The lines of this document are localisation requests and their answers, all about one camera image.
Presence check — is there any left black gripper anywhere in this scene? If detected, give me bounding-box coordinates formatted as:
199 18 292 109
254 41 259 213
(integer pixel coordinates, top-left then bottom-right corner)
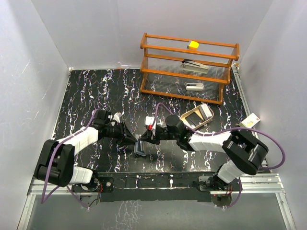
105 121 137 146

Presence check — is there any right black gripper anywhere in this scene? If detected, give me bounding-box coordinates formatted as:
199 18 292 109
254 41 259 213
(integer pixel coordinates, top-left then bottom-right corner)
140 126 178 145

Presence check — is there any grey card holder wallet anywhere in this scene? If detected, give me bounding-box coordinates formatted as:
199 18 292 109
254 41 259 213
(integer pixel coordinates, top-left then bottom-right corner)
134 140 146 157

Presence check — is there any black credit card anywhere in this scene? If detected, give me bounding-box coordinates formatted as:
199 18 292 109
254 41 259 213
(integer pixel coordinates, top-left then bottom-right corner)
186 112 204 127

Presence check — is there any oval wooden tray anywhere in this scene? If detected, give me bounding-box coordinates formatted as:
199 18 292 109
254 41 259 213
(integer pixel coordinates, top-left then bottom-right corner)
180 103 214 130

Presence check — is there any stack of cards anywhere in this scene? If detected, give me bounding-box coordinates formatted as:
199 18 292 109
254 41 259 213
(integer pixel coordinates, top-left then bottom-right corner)
199 103 213 120

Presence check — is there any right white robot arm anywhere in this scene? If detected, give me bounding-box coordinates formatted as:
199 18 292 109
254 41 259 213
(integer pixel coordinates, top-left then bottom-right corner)
140 115 269 190

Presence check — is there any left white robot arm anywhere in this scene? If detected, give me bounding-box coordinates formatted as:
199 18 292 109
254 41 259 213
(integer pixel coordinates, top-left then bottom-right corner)
34 109 137 191

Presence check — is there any white card box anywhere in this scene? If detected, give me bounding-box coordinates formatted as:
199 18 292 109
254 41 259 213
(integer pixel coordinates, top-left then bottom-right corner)
239 113 260 128

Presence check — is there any small white stapler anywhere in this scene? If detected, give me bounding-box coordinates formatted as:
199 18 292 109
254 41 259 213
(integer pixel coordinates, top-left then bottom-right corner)
186 83 204 91

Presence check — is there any orange wooden shelf rack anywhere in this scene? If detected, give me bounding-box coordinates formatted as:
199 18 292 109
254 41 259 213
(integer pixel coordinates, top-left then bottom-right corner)
140 33 240 104

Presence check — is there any grey black stapler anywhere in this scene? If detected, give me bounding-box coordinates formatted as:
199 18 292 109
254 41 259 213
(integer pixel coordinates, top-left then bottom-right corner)
180 59 209 74

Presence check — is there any yellow white block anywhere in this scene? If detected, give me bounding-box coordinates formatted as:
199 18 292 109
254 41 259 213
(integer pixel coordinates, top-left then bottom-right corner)
187 40 200 50

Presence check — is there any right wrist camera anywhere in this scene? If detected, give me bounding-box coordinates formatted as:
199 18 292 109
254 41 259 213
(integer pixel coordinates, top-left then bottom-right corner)
145 116 156 130

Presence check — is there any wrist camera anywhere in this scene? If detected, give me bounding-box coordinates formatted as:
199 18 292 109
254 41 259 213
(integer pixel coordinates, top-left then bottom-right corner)
145 116 156 130
111 112 123 126

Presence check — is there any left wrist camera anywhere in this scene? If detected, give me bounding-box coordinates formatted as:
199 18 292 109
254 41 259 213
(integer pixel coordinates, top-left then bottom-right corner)
111 112 123 126

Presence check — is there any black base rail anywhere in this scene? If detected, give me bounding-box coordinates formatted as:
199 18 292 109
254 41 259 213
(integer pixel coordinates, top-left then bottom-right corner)
71 171 243 203

